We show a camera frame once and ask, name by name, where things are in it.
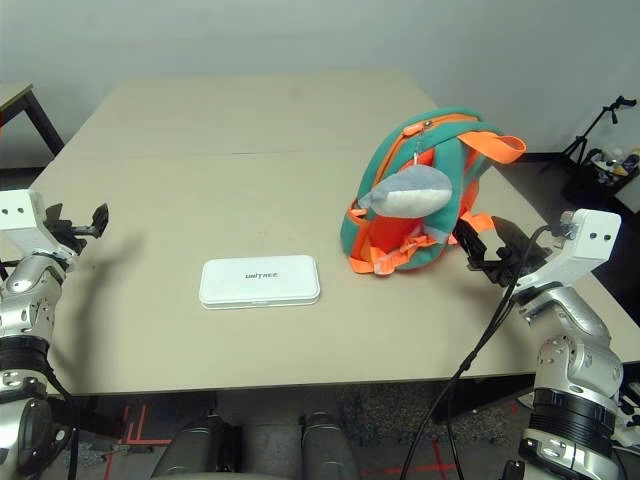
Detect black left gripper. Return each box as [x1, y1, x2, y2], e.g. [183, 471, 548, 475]
[43, 202, 110, 257]

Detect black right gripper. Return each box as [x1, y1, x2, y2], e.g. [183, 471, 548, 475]
[453, 215, 555, 301]

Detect teal and orange backpack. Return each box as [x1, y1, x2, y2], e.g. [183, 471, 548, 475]
[339, 105, 529, 276]

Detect grey white plush toy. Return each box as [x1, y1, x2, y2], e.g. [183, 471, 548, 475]
[357, 162, 454, 220]

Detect white Unitree pencil case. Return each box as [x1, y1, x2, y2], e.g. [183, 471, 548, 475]
[198, 253, 321, 311]

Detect black bin with items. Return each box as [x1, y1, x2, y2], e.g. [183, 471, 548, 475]
[562, 147, 640, 216]

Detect beige side table black legs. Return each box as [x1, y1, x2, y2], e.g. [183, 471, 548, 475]
[0, 82, 66, 171]

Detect black tripod stand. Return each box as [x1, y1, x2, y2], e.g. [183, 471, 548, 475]
[559, 94, 639, 169]

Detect white power strip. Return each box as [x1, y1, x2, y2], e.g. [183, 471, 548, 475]
[617, 379, 640, 446]

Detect grey left robot leg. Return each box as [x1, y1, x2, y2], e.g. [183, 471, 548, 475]
[149, 410, 244, 480]

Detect grey robot leg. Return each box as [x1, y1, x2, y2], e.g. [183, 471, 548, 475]
[298, 410, 362, 480]
[149, 410, 244, 480]

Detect grey right robot leg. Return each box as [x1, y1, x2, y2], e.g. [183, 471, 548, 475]
[298, 410, 362, 480]

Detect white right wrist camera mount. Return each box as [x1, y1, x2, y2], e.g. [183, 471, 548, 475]
[519, 208, 623, 300]

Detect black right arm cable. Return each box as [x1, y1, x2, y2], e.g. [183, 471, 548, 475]
[399, 223, 556, 480]

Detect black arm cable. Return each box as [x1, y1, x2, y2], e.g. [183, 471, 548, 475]
[399, 223, 556, 480]
[42, 367, 84, 480]

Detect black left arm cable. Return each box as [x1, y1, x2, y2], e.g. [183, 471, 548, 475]
[42, 367, 84, 480]

